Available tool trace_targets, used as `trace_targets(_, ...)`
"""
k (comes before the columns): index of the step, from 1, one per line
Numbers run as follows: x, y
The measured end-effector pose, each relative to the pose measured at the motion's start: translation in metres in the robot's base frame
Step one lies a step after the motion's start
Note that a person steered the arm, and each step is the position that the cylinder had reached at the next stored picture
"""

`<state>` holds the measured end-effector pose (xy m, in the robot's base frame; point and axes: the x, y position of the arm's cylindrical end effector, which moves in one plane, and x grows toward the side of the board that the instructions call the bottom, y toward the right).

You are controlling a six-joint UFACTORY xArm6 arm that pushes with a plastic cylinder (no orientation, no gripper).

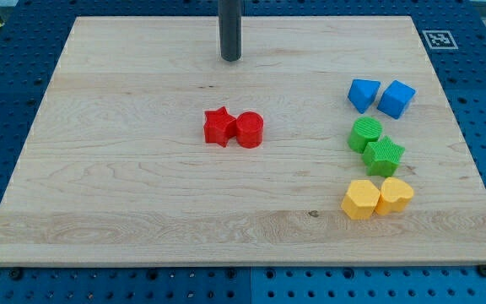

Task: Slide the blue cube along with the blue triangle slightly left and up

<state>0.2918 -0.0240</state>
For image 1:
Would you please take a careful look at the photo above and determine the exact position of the blue triangle block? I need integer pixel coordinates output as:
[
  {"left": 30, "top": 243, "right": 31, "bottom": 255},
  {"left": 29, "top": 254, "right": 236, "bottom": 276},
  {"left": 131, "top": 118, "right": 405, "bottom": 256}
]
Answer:
[{"left": 348, "top": 79, "right": 381, "bottom": 114}]

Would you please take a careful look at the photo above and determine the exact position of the green cylinder block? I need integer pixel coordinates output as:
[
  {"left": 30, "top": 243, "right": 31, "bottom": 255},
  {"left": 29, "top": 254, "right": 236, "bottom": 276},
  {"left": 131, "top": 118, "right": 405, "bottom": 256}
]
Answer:
[{"left": 348, "top": 117, "right": 383, "bottom": 154}]

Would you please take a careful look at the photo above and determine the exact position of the blue cube block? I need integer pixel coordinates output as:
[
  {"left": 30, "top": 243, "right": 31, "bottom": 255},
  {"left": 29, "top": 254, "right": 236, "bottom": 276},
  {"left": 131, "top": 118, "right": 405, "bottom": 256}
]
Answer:
[{"left": 377, "top": 80, "right": 416, "bottom": 119}]

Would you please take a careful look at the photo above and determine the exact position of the white fiducial marker tag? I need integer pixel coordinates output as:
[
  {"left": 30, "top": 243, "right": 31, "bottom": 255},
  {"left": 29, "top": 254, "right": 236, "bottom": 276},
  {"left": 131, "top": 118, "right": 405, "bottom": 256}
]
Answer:
[{"left": 422, "top": 30, "right": 458, "bottom": 50}]

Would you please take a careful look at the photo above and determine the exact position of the yellow hexagon block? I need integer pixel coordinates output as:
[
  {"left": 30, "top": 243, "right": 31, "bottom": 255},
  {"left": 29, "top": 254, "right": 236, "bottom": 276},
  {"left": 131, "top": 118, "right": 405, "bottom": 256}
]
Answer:
[{"left": 341, "top": 180, "right": 381, "bottom": 220}]

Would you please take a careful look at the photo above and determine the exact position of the red star block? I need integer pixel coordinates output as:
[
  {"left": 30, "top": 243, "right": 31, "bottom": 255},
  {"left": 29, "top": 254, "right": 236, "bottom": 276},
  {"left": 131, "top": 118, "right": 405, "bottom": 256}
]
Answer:
[{"left": 203, "top": 106, "right": 236, "bottom": 148}]

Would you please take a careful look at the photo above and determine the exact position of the green star block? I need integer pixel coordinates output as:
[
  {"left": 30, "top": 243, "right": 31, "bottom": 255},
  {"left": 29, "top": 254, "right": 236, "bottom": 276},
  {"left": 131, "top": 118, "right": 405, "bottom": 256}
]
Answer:
[{"left": 362, "top": 136, "right": 405, "bottom": 177}]

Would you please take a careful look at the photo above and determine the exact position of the light wooden board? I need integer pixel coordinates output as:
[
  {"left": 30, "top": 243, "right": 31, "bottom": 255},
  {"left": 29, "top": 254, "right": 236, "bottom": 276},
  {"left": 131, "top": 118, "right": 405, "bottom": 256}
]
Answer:
[{"left": 0, "top": 16, "right": 486, "bottom": 268}]

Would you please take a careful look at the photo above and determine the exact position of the yellow heart block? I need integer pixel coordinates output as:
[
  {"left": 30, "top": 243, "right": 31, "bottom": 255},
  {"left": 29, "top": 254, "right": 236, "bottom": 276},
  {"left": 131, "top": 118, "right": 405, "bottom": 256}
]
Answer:
[{"left": 375, "top": 177, "right": 414, "bottom": 215}]

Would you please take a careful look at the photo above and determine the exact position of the red cylinder block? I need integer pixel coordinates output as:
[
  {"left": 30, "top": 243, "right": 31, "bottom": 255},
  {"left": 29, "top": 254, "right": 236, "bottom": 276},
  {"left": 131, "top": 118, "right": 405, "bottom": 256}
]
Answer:
[{"left": 235, "top": 111, "right": 264, "bottom": 149}]

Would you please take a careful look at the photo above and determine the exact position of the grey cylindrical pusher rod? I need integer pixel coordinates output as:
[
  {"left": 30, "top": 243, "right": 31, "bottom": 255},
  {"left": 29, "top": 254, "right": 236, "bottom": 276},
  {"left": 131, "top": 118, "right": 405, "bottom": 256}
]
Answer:
[{"left": 218, "top": 0, "right": 242, "bottom": 62}]

